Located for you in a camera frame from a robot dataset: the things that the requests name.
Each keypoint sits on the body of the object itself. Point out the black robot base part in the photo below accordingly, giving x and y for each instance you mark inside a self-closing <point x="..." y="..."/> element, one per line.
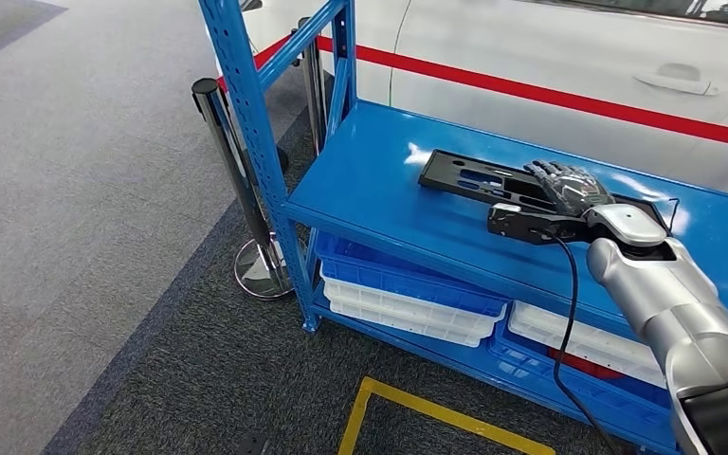
<point x="252" y="447"/>

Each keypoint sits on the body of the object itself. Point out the white car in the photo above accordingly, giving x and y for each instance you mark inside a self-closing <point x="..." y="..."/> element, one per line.
<point x="527" y="44"/>

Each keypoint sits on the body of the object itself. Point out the red barrier belt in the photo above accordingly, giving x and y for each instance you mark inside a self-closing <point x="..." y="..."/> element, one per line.
<point x="527" y="91"/>
<point x="273" y="53"/>

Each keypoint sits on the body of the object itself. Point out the black plastic car part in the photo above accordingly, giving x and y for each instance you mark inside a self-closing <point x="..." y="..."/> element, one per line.
<point x="439" y="172"/>

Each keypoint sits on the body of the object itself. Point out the chrome stanchion post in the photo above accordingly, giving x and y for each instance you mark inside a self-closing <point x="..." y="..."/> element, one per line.
<point x="213" y="113"/>
<point x="315" y="94"/>

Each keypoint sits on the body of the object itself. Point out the red plastic tray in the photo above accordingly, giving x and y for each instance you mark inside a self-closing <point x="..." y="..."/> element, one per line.
<point x="590" y="367"/>

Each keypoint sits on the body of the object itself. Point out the blue plastic tray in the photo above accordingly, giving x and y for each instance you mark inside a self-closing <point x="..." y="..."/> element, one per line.
<point x="527" y="370"/>
<point x="402" y="286"/>

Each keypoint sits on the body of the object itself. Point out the blue metal shelf rack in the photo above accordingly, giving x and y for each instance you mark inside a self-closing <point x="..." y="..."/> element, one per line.
<point x="370" y="176"/>

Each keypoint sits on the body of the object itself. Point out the black pole stand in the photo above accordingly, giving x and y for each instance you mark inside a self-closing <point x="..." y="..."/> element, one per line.
<point x="282" y="160"/>

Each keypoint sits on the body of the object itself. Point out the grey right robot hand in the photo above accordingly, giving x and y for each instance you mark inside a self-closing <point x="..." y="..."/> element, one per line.
<point x="571" y="188"/>

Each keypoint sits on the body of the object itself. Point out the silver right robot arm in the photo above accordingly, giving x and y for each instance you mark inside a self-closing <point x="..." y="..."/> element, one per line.
<point x="672" y="301"/>

